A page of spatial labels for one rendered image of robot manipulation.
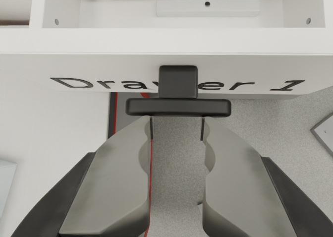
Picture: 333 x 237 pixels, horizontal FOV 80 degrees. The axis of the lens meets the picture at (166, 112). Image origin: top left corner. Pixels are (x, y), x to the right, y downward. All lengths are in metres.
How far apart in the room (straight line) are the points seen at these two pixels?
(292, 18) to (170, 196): 0.96
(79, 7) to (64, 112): 0.15
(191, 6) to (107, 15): 0.10
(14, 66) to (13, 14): 0.25
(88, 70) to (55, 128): 0.18
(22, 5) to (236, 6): 0.31
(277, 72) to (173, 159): 0.91
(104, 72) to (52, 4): 0.09
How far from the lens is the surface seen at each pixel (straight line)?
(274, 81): 0.20
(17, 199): 0.37
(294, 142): 1.21
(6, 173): 0.36
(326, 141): 1.25
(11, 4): 0.41
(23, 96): 0.37
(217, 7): 0.24
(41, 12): 0.22
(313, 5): 0.23
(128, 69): 0.16
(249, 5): 0.25
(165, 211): 1.11
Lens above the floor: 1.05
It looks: 82 degrees down
